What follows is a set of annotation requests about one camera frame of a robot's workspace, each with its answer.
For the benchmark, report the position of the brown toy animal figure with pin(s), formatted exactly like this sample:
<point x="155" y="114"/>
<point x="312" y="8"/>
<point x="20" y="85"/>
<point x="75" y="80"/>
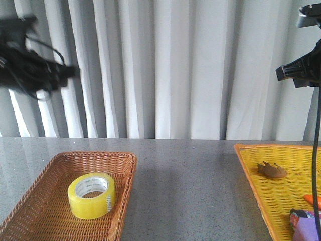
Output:
<point x="270" y="171"/>

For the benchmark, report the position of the yellow wicker basket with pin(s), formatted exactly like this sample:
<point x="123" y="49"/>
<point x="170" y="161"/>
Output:
<point x="277" y="196"/>

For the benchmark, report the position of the white pleated curtain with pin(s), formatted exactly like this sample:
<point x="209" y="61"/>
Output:
<point x="167" y="70"/>

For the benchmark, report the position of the orange toy carrot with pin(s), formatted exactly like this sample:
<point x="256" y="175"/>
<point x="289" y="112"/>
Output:
<point x="309" y="199"/>

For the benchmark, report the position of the black pink tube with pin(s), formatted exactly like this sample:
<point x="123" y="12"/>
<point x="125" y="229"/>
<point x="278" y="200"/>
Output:
<point x="296" y="214"/>

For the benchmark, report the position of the yellow packing tape roll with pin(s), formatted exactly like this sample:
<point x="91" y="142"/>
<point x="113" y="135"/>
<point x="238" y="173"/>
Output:
<point x="92" y="195"/>

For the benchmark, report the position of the purple block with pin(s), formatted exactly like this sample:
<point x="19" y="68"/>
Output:
<point x="305" y="230"/>

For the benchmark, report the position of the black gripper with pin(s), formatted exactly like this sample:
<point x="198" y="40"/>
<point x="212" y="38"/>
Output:
<point x="26" y="72"/>
<point x="305" y="71"/>

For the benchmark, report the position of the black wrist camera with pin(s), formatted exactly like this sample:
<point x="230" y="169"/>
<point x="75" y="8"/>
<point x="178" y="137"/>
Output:
<point x="14" y="30"/>

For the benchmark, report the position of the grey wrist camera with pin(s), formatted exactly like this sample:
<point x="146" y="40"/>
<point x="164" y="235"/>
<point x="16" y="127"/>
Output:
<point x="309" y="15"/>

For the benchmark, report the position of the brown wicker basket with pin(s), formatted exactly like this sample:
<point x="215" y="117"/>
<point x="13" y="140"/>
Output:
<point x="43" y="213"/>

